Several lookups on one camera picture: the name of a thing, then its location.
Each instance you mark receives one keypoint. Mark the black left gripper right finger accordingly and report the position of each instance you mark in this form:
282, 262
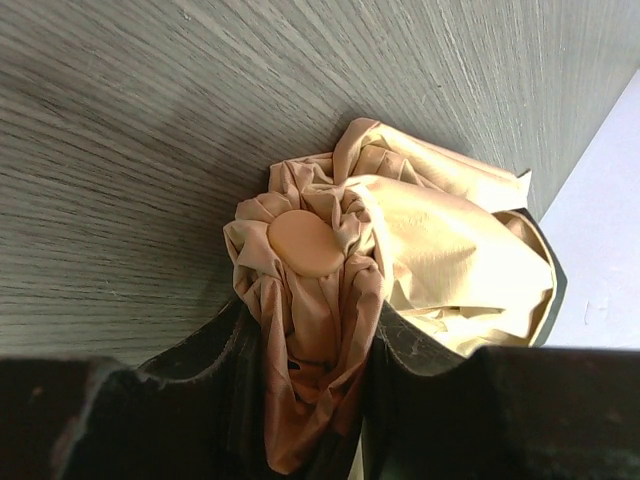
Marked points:
502, 413

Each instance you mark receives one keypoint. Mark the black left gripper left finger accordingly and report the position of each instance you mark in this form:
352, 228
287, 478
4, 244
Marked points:
191, 412

